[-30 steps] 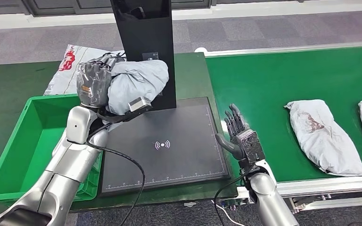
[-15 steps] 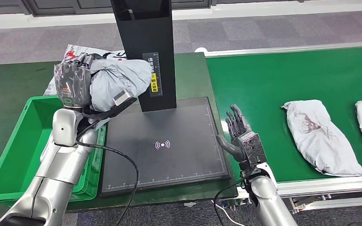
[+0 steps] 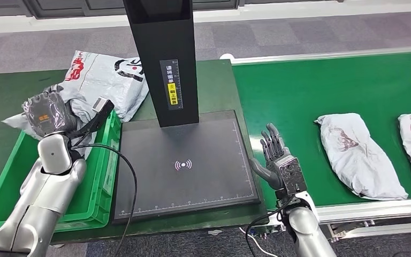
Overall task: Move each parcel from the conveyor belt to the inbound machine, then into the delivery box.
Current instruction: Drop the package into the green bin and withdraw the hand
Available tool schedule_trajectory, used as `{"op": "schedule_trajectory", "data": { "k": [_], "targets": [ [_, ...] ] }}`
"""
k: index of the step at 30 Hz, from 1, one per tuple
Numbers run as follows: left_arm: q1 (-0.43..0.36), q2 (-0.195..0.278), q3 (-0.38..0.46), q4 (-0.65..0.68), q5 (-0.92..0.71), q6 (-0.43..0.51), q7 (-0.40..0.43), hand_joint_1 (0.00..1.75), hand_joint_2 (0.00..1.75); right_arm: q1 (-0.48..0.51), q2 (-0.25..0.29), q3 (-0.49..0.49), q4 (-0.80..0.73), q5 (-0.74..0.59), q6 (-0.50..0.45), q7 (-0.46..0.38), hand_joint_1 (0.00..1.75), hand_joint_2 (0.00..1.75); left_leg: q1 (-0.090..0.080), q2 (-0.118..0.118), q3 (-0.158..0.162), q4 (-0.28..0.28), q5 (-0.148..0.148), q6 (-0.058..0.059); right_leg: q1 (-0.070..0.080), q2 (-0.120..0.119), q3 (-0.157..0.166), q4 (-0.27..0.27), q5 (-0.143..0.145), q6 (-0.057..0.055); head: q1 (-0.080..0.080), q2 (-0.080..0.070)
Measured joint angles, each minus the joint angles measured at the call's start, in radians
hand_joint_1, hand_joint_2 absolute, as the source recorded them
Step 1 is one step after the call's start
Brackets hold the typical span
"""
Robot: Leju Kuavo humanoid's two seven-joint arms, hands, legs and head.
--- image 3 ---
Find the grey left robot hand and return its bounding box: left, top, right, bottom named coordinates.
left=21, top=90, right=79, bottom=138

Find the green conveyor belt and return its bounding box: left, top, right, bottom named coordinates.
left=230, top=44, right=411, bottom=242

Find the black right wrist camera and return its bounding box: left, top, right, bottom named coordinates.
left=273, top=155, right=308, bottom=199

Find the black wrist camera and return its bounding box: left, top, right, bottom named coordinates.
left=273, top=155, right=308, bottom=199
left=68, top=97, right=115, bottom=142

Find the small green circuit board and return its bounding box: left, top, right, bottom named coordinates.
left=249, top=226, right=280, bottom=240

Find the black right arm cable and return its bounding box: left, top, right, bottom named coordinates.
left=245, top=198, right=295, bottom=257

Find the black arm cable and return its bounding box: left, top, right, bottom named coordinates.
left=245, top=198, right=295, bottom=257
left=71, top=143, right=138, bottom=257

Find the large grey mailer black print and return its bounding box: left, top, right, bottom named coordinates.
left=55, top=50, right=149, bottom=123

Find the white floor cable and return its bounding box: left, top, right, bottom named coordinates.
left=239, top=226, right=279, bottom=257

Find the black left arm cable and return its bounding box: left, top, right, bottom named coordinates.
left=71, top=143, right=138, bottom=257

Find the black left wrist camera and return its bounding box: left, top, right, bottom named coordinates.
left=68, top=97, right=115, bottom=142

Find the green plastic crate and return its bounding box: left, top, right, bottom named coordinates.
left=0, top=110, right=122, bottom=233

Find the black inbound scanner machine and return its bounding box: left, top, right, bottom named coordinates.
left=112, top=0, right=262, bottom=225

